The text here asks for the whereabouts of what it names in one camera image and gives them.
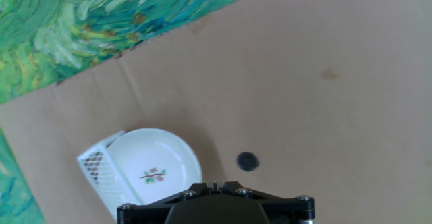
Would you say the black round dot marker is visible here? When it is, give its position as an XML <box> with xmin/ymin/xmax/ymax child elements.
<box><xmin>236</xmin><ymin>151</ymin><xmax>261</xmax><ymax>173</ymax></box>

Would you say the small white bowl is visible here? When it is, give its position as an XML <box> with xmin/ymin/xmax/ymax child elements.
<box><xmin>107</xmin><ymin>128</ymin><xmax>204</xmax><ymax>206</ymax></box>

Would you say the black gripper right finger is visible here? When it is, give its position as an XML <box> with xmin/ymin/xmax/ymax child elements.
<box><xmin>215</xmin><ymin>181</ymin><xmax>316</xmax><ymax>224</ymax></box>

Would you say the white wire mesh rack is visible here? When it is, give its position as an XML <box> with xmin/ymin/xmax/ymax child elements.
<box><xmin>76</xmin><ymin>130</ymin><xmax>146</xmax><ymax>220</ymax></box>

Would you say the painted landscape tablecloth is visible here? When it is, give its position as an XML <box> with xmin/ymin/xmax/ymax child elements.
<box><xmin>0</xmin><ymin>0</ymin><xmax>281</xmax><ymax>224</ymax></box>

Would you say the brown cardboard sheet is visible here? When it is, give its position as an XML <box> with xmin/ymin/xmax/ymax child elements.
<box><xmin>0</xmin><ymin>0</ymin><xmax>432</xmax><ymax>224</ymax></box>

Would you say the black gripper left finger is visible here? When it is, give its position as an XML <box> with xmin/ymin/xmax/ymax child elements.
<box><xmin>116</xmin><ymin>181</ymin><xmax>217</xmax><ymax>224</ymax></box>

